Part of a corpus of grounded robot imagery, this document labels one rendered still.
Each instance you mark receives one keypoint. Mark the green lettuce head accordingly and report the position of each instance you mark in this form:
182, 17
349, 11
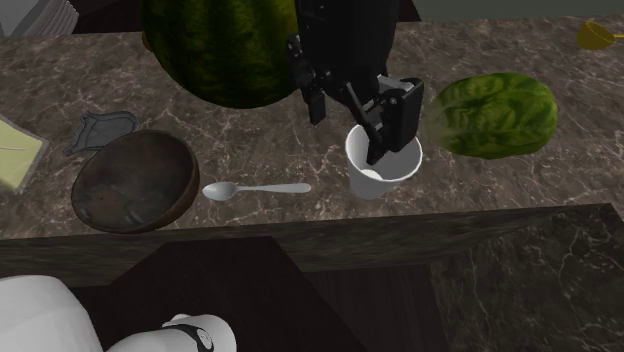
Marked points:
497, 114

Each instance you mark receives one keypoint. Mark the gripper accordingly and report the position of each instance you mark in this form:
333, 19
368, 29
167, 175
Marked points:
346, 34

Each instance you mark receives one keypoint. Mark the pale green square tray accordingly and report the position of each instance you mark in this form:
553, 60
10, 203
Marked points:
17, 153

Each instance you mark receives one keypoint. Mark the brown wooden bowl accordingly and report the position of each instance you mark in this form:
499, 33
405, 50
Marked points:
136, 180

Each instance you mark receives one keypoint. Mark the grey flat shaped dish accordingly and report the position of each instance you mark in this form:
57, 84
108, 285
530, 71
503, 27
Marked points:
100, 130

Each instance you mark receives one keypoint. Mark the yellow scoop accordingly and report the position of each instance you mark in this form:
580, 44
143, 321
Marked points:
592, 36

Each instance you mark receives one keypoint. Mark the grey ribbed object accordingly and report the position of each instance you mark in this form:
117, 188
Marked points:
44, 14

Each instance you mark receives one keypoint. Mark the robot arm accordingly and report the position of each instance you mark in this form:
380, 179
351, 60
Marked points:
34, 317

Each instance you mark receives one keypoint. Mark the white cup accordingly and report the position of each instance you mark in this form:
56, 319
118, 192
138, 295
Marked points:
385, 175

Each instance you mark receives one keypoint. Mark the green striped watermelon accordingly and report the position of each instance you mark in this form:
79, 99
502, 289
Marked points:
219, 48

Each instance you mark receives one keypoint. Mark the silver spoon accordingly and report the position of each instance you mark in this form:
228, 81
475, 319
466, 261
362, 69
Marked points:
229, 190

